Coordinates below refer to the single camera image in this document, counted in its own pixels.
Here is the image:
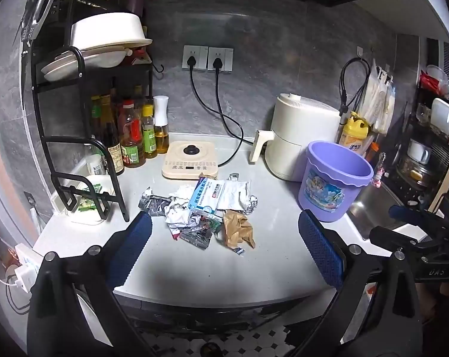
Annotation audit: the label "dark snack wrapper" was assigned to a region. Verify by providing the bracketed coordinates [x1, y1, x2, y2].
[179, 222, 213, 250]

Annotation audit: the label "blue white medicine box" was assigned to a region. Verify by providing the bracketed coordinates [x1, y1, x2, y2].
[188, 177, 225, 215]

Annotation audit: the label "brown paper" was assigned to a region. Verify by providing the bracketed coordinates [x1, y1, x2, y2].
[223, 210, 256, 249]

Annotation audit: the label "silver foil wrapper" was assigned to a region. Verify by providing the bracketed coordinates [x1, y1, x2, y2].
[138, 187, 172, 217]

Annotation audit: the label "purple plastic trash bucket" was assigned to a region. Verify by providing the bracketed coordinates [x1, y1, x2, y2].
[298, 141, 374, 223]

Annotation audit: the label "black kitchen rack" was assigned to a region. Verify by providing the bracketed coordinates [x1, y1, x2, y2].
[20, 0, 153, 221]

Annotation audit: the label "person's right hand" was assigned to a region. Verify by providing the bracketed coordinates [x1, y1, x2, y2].
[415, 282, 449, 322]

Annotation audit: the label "stainless steel sink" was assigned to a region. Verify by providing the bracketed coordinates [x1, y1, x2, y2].
[347, 184, 404, 239]

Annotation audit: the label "steel pot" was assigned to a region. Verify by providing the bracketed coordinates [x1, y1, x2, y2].
[397, 155, 435, 190]

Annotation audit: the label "white tray with green packets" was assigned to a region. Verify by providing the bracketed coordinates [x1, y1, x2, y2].
[51, 175, 115, 226]

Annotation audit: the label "small white cap jar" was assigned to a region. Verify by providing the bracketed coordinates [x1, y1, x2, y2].
[84, 143, 106, 175]

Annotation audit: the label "yellow cap green label bottle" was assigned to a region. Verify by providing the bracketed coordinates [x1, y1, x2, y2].
[141, 104, 158, 159]

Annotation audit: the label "yellow detergent bottle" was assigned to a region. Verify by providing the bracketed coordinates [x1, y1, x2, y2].
[338, 111, 369, 153]

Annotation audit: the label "dark soy sauce bottle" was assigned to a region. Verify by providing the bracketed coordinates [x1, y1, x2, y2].
[100, 95, 124, 176]

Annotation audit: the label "red cap sauce bottle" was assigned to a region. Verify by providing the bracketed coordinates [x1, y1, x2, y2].
[118, 100, 145, 168]

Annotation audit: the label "white storage container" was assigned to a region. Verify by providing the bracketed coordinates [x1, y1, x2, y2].
[431, 98, 449, 135]

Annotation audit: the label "hanging plastic bags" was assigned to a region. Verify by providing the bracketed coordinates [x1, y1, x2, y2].
[357, 60, 396, 135]

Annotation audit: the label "white power strip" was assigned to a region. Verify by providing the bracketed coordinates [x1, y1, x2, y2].
[6, 243, 44, 293]

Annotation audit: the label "white oil spray bottle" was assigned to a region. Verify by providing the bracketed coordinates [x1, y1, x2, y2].
[153, 95, 170, 154]

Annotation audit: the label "white plastic basin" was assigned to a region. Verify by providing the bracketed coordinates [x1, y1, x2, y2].
[71, 12, 153, 50]

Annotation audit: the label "hanging black cable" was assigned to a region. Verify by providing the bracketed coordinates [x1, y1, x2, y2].
[338, 56, 372, 115]

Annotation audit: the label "left black power cable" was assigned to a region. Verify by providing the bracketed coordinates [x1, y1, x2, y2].
[186, 56, 255, 146]

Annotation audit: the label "black power cable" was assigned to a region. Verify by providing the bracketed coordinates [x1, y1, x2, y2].
[213, 58, 245, 168]
[186, 56, 255, 146]

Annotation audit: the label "right black power cable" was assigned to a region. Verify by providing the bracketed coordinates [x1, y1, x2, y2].
[213, 58, 245, 168]

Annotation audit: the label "left wall socket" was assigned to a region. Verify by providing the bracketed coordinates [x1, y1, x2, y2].
[182, 45, 209, 71]

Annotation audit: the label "wall socket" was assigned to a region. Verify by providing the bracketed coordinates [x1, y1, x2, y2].
[182, 45, 209, 71]
[208, 47, 234, 73]

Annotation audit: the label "right wall socket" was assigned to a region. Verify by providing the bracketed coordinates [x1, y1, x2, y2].
[208, 47, 234, 73]

